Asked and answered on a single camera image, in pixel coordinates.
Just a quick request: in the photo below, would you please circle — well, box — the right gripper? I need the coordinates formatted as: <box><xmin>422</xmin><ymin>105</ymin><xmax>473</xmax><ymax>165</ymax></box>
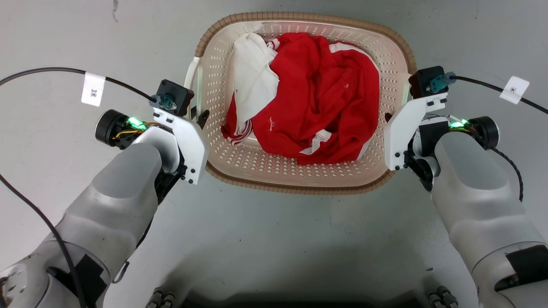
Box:
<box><xmin>384</xmin><ymin>112</ymin><xmax>500</xmax><ymax>192</ymax></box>

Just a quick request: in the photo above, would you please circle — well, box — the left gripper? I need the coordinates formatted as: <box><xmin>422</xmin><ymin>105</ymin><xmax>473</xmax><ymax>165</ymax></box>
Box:
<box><xmin>95</xmin><ymin>109</ymin><xmax>210</xmax><ymax>202</ymax></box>

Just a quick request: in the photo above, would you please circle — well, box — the cream plastic laundry basket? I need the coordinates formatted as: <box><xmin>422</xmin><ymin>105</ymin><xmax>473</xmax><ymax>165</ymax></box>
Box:
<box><xmin>184</xmin><ymin>12</ymin><xmax>417</xmax><ymax>196</ymax></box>

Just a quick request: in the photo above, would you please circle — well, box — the white cloth garment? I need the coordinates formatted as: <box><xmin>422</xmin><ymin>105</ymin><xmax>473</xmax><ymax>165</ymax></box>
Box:
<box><xmin>232</xmin><ymin>33</ymin><xmax>280</xmax><ymax>127</ymax></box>

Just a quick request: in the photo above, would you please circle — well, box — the red garment with white stripes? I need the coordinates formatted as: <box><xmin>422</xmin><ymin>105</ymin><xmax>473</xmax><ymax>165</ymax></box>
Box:
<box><xmin>221</xmin><ymin>33</ymin><xmax>381</xmax><ymax>166</ymax></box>

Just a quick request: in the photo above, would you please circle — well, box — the black ridged base wheel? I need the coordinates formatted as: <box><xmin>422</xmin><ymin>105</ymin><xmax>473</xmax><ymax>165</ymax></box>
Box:
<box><xmin>427</xmin><ymin>286</ymin><xmax>459</xmax><ymax>308</ymax></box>
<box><xmin>146</xmin><ymin>287</ymin><xmax>176</xmax><ymax>308</ymax></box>

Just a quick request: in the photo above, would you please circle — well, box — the white right camera mount plate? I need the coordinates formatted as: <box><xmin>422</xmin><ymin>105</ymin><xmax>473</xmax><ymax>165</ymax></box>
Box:
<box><xmin>384</xmin><ymin>92</ymin><xmax>448</xmax><ymax>172</ymax></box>

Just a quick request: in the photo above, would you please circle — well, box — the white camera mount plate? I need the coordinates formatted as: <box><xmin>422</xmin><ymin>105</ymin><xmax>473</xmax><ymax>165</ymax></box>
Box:
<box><xmin>384</xmin><ymin>92</ymin><xmax>448</xmax><ymax>172</ymax></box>
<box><xmin>153</xmin><ymin>107</ymin><xmax>210</xmax><ymax>185</ymax></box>

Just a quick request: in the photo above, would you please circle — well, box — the white left camera mount plate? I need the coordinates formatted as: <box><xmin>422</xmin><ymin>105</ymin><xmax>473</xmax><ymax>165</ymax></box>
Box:
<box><xmin>153</xmin><ymin>107</ymin><xmax>210</xmax><ymax>185</ymax></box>

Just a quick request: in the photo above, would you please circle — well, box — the black right camera cable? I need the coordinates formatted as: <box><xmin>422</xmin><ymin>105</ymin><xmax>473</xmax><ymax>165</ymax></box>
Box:
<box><xmin>453</xmin><ymin>76</ymin><xmax>548</xmax><ymax>115</ymax></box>

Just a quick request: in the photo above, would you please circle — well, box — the black camera cable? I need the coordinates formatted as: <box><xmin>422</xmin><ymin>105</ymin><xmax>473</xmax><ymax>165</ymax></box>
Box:
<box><xmin>0</xmin><ymin>67</ymin><xmax>157</xmax><ymax>104</ymax></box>
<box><xmin>453</xmin><ymin>76</ymin><xmax>548</xmax><ymax>115</ymax></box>

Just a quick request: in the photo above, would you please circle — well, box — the white paper cable tag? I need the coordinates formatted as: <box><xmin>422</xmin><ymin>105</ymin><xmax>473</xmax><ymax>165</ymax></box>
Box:
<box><xmin>499</xmin><ymin>76</ymin><xmax>530</xmax><ymax>105</ymax></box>
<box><xmin>81</xmin><ymin>72</ymin><xmax>106</xmax><ymax>107</ymax></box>

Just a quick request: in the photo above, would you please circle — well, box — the braided black right arm cable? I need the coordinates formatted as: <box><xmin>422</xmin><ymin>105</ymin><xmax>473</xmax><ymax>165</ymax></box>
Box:
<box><xmin>488</xmin><ymin>146</ymin><xmax>524</xmax><ymax>202</ymax></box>

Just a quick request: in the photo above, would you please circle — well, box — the black left camera cable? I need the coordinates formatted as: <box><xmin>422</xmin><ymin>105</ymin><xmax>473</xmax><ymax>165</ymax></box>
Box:
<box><xmin>0</xmin><ymin>67</ymin><xmax>157</xmax><ymax>104</ymax></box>

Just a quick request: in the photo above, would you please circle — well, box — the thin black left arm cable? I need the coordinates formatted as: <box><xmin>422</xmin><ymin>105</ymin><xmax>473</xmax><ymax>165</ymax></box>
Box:
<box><xmin>0</xmin><ymin>173</ymin><xmax>88</xmax><ymax>308</ymax></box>

